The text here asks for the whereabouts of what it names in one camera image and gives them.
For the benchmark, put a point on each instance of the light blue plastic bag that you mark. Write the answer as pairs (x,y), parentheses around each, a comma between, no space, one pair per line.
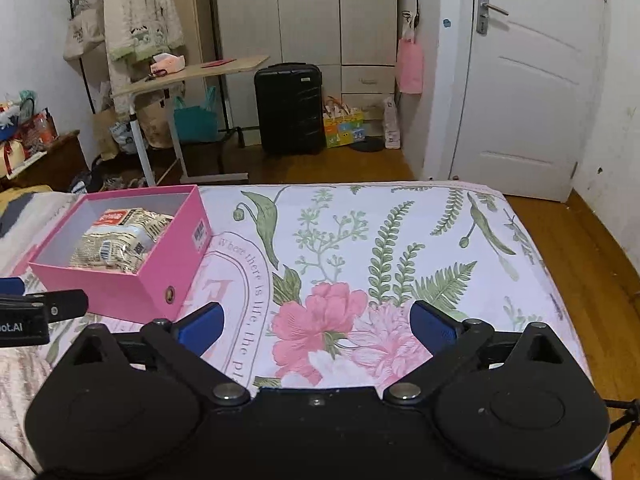
(122,137)

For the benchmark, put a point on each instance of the colourful cardboard box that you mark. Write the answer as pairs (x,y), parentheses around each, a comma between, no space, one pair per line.
(344,127)

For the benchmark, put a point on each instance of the brown paper bag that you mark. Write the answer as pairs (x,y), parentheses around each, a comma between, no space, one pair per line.
(106,135)
(157,125)

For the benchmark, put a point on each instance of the black round disc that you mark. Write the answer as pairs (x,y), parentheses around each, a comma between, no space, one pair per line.
(367,146)

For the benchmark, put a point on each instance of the beige tote bag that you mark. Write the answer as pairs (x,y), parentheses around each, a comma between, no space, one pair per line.
(82,35)

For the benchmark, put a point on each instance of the pair of sneakers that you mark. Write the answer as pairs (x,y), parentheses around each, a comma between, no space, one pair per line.
(125,183)

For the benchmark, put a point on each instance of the wooden nightstand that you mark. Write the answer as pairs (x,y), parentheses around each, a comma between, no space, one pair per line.
(55,162)

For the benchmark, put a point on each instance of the pink cardboard box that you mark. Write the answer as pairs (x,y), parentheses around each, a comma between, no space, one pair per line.
(115,295)

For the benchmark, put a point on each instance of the blue basket with items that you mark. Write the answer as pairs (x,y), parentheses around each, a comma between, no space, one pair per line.
(9,120)

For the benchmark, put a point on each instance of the black tripod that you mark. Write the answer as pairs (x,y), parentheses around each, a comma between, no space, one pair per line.
(627,412)

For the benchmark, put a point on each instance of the yellow pillow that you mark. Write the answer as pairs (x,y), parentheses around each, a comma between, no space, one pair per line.
(22,196)

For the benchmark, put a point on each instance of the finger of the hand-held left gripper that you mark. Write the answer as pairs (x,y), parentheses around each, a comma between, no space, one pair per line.
(11,285)
(65,304)

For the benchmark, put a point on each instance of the red and white shopping bag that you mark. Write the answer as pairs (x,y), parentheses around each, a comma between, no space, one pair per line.
(37,132)

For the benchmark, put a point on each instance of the black bag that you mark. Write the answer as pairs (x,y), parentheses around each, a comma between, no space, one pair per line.
(87,177)

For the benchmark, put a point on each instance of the cream bag with red ribbon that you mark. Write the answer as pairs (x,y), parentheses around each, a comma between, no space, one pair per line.
(12,157)

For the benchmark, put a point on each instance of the red card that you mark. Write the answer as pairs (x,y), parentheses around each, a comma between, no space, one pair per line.
(217,62)

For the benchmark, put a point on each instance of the black clothes rack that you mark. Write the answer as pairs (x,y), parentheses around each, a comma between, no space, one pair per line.
(89,85)

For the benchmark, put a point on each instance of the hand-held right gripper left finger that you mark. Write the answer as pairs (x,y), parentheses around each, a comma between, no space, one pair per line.
(200,330)

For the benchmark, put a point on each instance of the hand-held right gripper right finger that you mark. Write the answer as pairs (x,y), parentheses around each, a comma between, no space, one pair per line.
(432,327)

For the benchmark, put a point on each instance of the white wardrobe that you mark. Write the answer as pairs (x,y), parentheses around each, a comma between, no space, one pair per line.
(310,10)

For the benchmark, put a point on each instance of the wooden side table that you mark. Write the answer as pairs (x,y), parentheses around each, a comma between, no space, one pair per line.
(200,71)

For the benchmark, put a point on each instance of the grey bed cover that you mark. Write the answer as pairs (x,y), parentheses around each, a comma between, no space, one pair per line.
(15,217)

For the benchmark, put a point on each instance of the pink paper bag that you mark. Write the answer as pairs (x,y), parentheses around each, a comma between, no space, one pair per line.
(410,67)

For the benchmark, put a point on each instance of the cream fluffy robe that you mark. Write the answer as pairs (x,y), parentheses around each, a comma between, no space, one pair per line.
(142,15)

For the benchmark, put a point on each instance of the pink tissue box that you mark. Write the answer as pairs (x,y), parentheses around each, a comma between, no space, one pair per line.
(167,63)

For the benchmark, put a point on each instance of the teal bag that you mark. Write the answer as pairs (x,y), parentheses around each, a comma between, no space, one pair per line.
(196,120)

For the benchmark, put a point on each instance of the white door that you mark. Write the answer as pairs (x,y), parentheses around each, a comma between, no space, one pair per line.
(535,100)

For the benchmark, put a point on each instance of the black suitcase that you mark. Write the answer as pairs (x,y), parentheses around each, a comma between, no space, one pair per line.
(290,110)

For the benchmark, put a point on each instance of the large beige snack packet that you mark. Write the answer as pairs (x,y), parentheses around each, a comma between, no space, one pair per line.
(120,245)

